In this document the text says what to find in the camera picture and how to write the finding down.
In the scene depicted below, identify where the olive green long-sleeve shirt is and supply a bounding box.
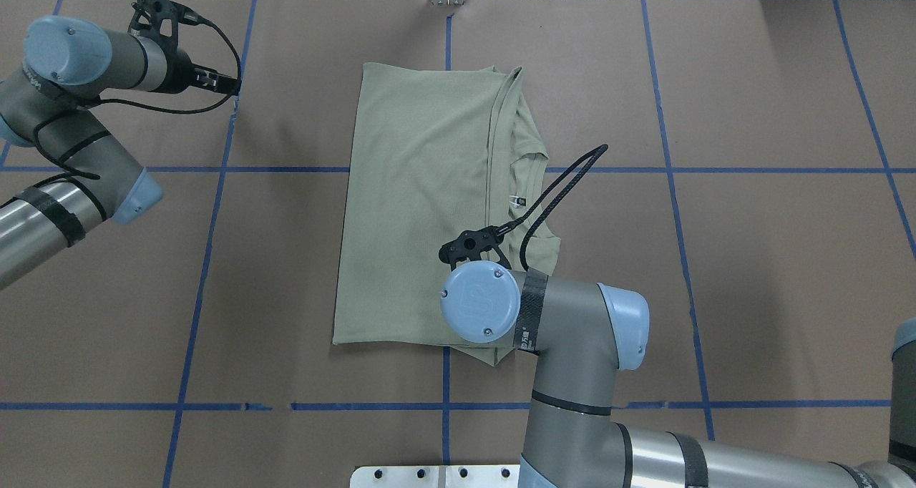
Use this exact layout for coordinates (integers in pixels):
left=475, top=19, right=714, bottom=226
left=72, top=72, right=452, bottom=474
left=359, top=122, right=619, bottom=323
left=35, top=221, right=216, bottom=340
left=331, top=63, right=550, bottom=366

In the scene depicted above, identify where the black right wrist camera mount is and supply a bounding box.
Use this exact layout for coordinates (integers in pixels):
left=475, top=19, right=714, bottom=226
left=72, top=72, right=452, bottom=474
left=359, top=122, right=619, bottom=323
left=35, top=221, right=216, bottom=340
left=438, top=224, right=512, bottom=270

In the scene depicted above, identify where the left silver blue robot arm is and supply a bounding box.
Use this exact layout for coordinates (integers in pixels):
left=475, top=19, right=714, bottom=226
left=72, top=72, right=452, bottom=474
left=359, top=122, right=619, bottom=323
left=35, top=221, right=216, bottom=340
left=2, top=9, right=241, bottom=287

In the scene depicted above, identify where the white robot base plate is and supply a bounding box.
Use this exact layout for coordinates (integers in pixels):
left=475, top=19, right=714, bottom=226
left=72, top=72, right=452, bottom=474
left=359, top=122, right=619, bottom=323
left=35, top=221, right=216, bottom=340
left=349, top=463, right=520, bottom=487

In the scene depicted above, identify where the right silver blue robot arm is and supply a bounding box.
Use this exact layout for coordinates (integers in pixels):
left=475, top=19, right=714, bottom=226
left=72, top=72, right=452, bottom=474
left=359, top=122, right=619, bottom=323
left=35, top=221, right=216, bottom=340
left=439, top=260, right=914, bottom=487

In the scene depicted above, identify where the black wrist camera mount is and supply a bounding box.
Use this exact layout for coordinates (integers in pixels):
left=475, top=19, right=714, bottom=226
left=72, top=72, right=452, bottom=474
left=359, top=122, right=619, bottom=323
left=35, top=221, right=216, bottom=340
left=128, top=0, right=210, bottom=50
left=438, top=224, right=512, bottom=270

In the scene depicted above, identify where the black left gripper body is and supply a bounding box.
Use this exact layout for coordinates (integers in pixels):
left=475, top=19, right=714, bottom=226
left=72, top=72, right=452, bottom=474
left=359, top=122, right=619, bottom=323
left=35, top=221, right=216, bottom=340
left=163, top=45, right=219, bottom=94

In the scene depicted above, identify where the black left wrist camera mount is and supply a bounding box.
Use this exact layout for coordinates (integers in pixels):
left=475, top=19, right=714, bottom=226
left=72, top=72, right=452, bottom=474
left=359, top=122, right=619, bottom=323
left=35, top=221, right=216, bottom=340
left=128, top=0, right=210, bottom=50

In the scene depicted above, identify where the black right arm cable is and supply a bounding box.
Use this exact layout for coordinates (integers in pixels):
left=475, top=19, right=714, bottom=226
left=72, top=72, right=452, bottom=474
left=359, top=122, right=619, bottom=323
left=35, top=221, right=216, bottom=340
left=501, top=143, right=609, bottom=270

